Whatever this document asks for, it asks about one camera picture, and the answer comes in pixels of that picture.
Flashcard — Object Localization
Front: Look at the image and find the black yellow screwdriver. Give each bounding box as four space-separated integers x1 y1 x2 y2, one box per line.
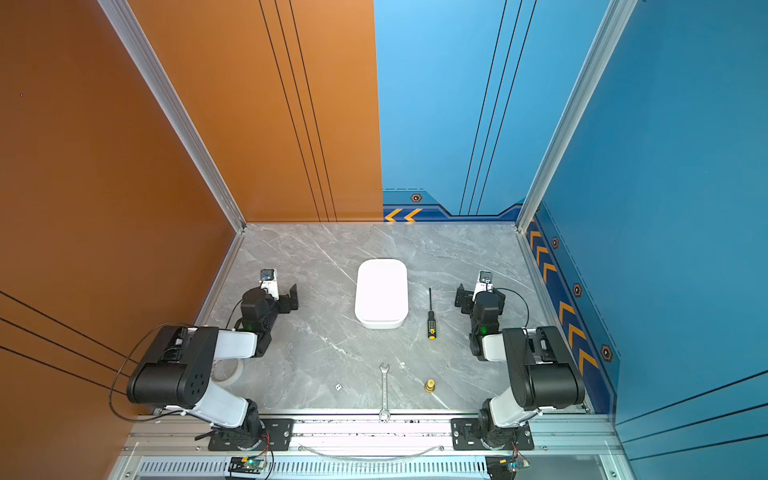
427 288 437 340

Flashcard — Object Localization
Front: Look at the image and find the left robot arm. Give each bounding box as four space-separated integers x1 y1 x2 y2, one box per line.
126 281 299 448

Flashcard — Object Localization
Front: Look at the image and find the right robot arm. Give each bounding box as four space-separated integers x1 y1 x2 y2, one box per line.
455 285 586 446

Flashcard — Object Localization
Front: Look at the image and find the white plastic bin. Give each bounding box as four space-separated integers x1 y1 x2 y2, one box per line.
354 259 409 330

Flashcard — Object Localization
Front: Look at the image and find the white tape roll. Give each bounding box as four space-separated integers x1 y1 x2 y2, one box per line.
211 359 244 387

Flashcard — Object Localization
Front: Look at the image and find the silver wrench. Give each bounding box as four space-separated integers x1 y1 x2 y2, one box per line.
378 363 391 423

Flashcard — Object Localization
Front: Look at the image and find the left green circuit board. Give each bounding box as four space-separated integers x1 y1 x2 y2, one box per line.
226 456 270 479

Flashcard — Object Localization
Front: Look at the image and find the right circuit board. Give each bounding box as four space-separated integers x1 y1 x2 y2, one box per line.
485 456 530 480

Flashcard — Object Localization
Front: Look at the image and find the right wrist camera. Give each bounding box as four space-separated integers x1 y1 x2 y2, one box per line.
473 270 493 297

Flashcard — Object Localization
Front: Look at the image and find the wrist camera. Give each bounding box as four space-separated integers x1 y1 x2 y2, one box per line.
473 270 493 297
259 268 279 300

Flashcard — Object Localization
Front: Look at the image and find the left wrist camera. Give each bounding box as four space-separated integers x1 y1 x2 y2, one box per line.
259 268 279 300

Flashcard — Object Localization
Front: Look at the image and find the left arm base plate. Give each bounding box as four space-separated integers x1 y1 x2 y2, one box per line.
208 418 294 453

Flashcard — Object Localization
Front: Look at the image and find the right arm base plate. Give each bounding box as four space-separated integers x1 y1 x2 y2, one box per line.
450 417 535 451

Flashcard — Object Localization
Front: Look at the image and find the aluminium front rail frame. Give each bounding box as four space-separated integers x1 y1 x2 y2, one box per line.
108 410 634 479

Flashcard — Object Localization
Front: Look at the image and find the left aluminium corner post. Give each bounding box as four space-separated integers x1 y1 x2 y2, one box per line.
98 0 247 234

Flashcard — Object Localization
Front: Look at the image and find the aluminium corner post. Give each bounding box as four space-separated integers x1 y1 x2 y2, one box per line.
98 0 247 234
516 0 638 234

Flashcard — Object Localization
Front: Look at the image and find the right aluminium corner post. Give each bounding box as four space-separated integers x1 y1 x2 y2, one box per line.
516 0 638 234

